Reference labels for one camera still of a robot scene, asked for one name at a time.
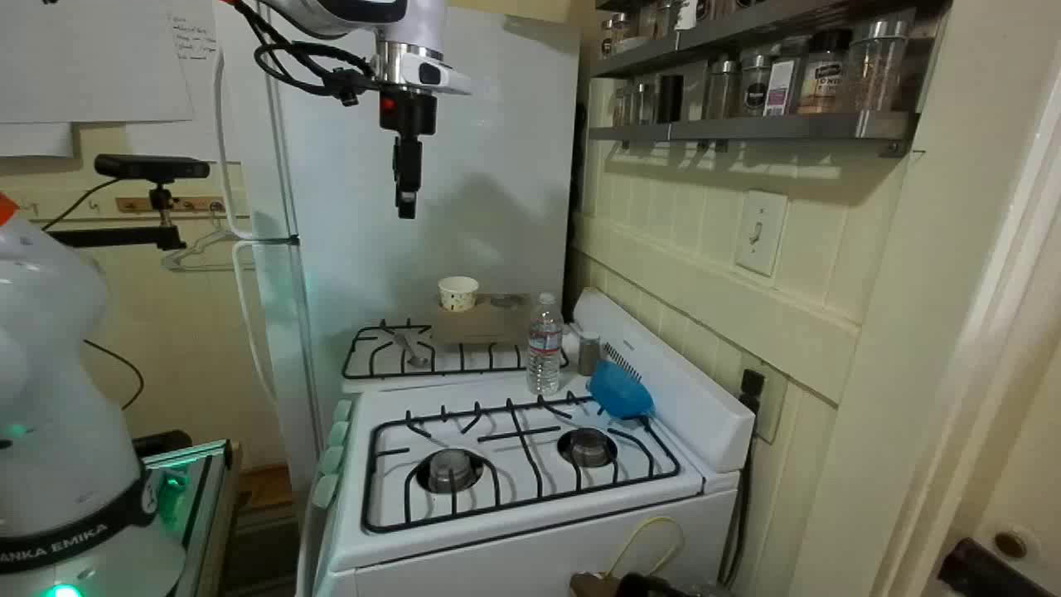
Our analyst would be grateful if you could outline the white light switch plate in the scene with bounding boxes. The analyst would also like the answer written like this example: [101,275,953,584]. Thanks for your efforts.
[737,193,787,275]

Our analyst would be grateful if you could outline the white paper cup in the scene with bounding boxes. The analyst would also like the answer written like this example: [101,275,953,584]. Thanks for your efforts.
[437,275,482,311]

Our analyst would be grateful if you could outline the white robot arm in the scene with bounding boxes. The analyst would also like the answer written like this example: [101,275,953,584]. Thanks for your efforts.
[0,0,457,597]

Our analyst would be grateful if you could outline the spice jar with silver lid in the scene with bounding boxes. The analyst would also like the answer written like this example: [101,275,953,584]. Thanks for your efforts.
[857,15,909,112]

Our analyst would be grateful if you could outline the blue plastic bowl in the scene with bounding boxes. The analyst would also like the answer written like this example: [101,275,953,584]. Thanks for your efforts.
[590,360,652,417]

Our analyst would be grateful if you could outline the robot control box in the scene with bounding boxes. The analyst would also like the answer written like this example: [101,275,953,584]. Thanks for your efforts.
[137,432,239,597]

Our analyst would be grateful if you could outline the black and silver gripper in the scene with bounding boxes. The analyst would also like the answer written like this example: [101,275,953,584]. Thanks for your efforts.
[370,34,473,219]

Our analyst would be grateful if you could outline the black camera on stand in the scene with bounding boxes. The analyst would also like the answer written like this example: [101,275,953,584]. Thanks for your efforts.
[43,154,210,251]

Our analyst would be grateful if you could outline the grey wall spice shelf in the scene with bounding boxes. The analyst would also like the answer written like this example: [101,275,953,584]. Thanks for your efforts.
[590,0,953,155]

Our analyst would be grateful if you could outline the brown spice jar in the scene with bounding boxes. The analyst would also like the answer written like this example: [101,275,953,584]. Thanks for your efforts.
[796,29,852,112]

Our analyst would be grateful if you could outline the cardboard box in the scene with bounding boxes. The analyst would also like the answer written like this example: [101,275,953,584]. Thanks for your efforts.
[432,294,534,346]

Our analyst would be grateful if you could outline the white refrigerator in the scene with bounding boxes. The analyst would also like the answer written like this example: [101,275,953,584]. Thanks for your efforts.
[223,0,580,489]

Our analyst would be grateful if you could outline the black power cord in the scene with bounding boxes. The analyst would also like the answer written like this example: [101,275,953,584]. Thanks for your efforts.
[712,365,769,590]

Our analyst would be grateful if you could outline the black rear stove grate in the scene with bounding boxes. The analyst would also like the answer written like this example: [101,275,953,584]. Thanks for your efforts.
[342,322,526,380]

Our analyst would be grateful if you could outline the clear plastic water bottle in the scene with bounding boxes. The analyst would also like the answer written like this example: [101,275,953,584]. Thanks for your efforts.
[526,293,564,396]

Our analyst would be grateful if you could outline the black front stove grate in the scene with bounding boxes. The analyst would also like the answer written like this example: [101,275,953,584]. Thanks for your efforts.
[361,396,683,534]

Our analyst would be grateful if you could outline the black stove grate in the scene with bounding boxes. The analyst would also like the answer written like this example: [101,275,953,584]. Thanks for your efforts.
[342,322,526,380]
[361,396,683,534]

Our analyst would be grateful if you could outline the white gas stove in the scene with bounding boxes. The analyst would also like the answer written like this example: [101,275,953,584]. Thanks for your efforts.
[294,293,757,597]

